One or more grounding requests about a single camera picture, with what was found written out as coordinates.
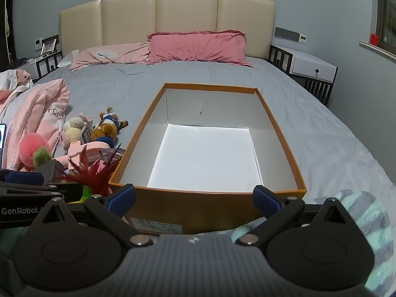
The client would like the white windowsill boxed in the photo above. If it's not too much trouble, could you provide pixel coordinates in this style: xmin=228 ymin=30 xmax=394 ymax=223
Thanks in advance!
xmin=359 ymin=40 xmax=396 ymax=59

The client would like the white pillow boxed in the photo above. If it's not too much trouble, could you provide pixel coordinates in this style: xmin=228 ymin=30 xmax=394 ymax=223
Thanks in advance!
xmin=57 ymin=51 xmax=79 ymax=67

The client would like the grey bed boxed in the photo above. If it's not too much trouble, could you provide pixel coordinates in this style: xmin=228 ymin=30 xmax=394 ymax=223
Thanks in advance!
xmin=26 ymin=55 xmax=396 ymax=232

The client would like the blue sailor plush toy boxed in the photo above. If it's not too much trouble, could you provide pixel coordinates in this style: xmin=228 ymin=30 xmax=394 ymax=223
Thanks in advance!
xmin=98 ymin=107 xmax=129 ymax=129

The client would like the orange cardboard box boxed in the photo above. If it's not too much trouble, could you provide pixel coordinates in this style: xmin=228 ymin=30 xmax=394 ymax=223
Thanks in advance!
xmin=108 ymin=83 xmax=307 ymax=235

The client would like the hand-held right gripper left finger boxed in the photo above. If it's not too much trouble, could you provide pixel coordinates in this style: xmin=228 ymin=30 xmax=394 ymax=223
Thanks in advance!
xmin=29 ymin=184 xmax=153 ymax=248

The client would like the white black nightstand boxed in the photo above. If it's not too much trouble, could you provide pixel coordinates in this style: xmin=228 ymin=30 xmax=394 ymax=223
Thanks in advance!
xmin=269 ymin=44 xmax=338 ymax=106
xmin=12 ymin=51 xmax=64 ymax=82

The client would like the beige padded headboard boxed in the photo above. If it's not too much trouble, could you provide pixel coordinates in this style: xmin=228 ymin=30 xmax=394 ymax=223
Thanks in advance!
xmin=59 ymin=0 xmax=276 ymax=61

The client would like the photo frame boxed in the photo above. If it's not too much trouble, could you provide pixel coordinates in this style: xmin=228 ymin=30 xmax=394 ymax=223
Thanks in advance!
xmin=40 ymin=38 xmax=58 ymax=55

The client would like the clear plastic box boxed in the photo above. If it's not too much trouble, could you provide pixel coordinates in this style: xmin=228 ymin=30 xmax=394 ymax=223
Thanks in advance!
xmin=99 ymin=148 xmax=126 ymax=164

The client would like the cream crochet doll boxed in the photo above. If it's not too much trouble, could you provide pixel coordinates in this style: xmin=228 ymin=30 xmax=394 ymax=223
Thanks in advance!
xmin=60 ymin=116 xmax=84 ymax=147

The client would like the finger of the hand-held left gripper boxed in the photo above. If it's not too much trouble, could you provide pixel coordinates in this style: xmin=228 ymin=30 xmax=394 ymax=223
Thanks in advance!
xmin=0 ymin=183 xmax=83 ymax=204
xmin=0 ymin=170 xmax=44 ymax=186

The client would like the dark wardrobe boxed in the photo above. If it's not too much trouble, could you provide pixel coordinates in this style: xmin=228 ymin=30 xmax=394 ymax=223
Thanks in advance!
xmin=0 ymin=0 xmax=16 ymax=65

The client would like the dark window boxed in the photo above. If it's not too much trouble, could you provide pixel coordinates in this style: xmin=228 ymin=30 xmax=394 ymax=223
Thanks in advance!
xmin=376 ymin=0 xmax=396 ymax=50

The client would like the teal striped fuzzy blanket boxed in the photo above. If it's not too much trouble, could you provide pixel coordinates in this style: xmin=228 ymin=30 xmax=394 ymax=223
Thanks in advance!
xmin=189 ymin=189 xmax=395 ymax=297

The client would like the pink plush peach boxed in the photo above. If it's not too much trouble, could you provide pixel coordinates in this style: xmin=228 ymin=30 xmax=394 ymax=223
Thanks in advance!
xmin=19 ymin=132 xmax=53 ymax=172

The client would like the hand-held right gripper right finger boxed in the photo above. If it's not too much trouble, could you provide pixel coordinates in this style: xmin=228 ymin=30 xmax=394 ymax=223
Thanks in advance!
xmin=235 ymin=185 xmax=356 ymax=248

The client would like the red feather toy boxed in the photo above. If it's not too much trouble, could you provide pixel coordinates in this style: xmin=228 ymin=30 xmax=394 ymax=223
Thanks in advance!
xmin=57 ymin=147 xmax=120 ymax=203

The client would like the pink jacket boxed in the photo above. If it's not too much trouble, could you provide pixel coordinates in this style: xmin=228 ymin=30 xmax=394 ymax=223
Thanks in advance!
xmin=0 ymin=70 xmax=70 ymax=174

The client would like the light pink pillow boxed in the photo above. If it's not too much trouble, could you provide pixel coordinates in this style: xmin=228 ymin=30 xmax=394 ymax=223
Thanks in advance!
xmin=70 ymin=43 xmax=150 ymax=71

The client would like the white pink crochet bunny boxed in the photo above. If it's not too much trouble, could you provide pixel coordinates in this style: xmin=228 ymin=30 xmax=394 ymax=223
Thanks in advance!
xmin=79 ymin=113 xmax=93 ymax=130

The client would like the smartphone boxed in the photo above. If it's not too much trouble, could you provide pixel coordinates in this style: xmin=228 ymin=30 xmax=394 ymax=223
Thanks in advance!
xmin=0 ymin=123 xmax=7 ymax=161

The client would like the pink selfie stick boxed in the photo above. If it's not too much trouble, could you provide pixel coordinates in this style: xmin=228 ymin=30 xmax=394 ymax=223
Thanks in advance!
xmin=67 ymin=141 xmax=113 ymax=174

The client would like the dark pink pillow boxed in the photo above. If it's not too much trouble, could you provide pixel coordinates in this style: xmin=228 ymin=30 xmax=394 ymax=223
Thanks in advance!
xmin=146 ymin=30 xmax=254 ymax=68

